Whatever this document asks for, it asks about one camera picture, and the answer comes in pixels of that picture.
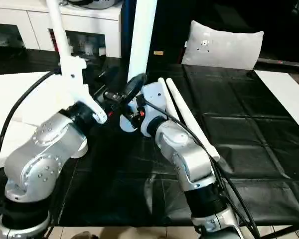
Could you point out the white plastic table leg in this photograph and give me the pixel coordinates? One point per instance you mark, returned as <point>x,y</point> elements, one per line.
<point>60,30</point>
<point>192,119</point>
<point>170,102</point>
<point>142,40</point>

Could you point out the white plastic table top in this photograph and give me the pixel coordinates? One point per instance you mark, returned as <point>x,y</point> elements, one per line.
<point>25,104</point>

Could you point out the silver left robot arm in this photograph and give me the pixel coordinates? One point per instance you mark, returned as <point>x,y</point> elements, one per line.
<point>40,164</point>

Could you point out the small yellow label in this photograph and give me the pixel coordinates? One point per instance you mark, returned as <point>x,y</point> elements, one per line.
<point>158,53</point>

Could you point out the black work mat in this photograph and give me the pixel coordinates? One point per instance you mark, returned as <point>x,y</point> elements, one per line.
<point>139,189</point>

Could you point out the grey bag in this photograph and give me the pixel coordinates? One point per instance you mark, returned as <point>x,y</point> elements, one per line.
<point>97,3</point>

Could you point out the white cabinet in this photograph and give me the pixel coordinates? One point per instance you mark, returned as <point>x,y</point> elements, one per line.
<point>20,25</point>

